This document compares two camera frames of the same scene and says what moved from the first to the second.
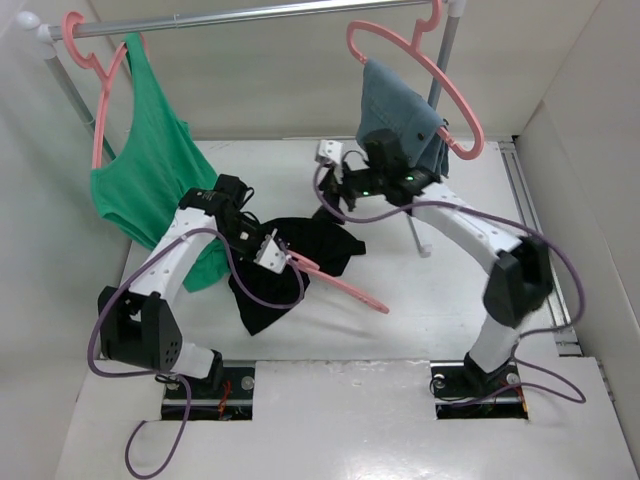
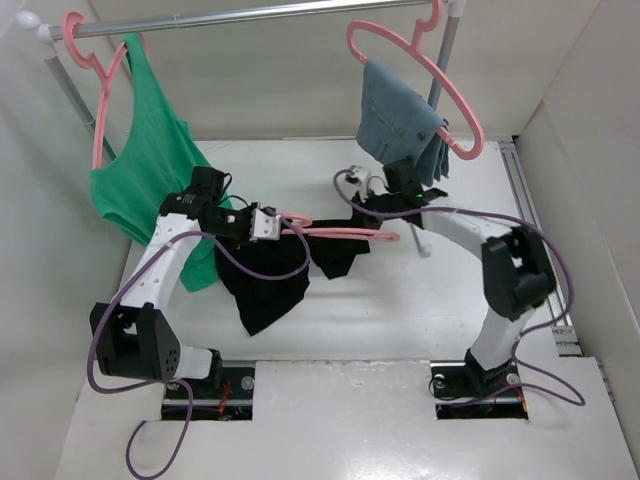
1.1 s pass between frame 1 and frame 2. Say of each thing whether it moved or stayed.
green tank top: stayed
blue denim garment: stayed
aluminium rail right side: stayed
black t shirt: moved
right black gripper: moved
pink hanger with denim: stayed
